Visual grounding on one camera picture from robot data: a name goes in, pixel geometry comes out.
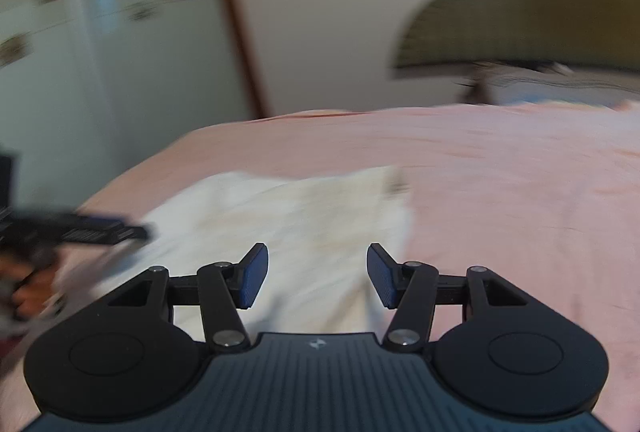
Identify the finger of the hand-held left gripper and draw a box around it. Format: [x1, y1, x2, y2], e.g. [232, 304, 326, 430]
[59, 210, 154, 247]

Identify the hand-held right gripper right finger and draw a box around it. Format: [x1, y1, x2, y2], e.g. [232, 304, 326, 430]
[366, 242, 535, 352]

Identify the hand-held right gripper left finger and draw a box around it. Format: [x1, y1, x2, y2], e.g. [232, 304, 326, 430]
[106, 242, 270, 349]

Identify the cream blanket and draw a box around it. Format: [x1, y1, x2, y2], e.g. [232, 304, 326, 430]
[135, 165, 418, 335]

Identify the person's left hand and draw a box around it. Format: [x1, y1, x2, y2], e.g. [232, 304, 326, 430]
[0, 256, 60, 322]

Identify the pink bed blanket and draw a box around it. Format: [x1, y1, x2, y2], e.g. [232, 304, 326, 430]
[0, 105, 640, 432]

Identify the grey sliding wardrobe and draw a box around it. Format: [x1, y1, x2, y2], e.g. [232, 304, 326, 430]
[0, 0, 253, 225]

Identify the pale striped pillow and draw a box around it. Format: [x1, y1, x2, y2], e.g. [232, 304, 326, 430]
[454, 61, 640, 108]

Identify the olive green tufted headboard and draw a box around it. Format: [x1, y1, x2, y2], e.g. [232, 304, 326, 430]
[389, 0, 640, 84]

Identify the brown wooden door frame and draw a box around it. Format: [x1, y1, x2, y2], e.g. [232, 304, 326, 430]
[206, 0, 275, 119]

